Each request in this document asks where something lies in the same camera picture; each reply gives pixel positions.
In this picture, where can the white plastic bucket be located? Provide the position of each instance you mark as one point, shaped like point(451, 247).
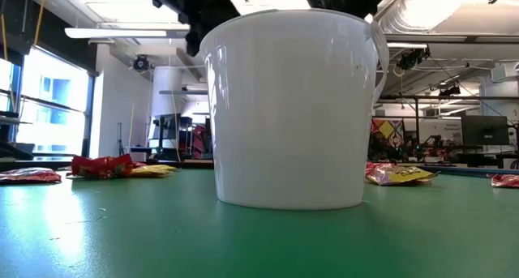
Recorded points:
point(288, 108)

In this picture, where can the green table mat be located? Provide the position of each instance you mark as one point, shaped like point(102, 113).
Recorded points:
point(259, 245)

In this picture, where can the black flat screen monitor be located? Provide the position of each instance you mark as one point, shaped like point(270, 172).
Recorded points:
point(484, 130)

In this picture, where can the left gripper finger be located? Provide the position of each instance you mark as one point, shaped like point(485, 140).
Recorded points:
point(194, 43)

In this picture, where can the black ceiling device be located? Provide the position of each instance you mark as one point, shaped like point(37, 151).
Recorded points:
point(141, 62)

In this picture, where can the long ceiling light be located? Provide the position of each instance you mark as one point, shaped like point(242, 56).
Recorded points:
point(121, 32)

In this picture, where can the white round column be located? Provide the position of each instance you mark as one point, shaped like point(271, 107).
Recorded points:
point(166, 83)

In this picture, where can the black metal rack frame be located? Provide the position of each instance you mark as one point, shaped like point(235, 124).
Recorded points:
point(446, 97)

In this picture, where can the silver ventilation duct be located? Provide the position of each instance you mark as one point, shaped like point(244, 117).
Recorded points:
point(446, 10)

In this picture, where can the black background robot arm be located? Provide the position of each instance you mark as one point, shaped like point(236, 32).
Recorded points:
point(430, 144)
point(381, 148)

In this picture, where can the colourful patchwork panel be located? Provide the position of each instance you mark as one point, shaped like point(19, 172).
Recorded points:
point(387, 129)

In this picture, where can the large bright window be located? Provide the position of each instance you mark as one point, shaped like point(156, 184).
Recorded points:
point(52, 108)

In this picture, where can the yellow Sour Patch candy pack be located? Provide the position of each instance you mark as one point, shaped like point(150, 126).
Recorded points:
point(154, 171)
point(409, 174)

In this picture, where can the black ceiling spotlight cluster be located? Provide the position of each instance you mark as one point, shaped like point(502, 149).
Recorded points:
point(411, 59)

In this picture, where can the black equipment cart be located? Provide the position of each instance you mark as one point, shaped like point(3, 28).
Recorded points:
point(164, 128)

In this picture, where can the red cloth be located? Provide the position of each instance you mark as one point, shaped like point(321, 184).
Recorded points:
point(199, 138)

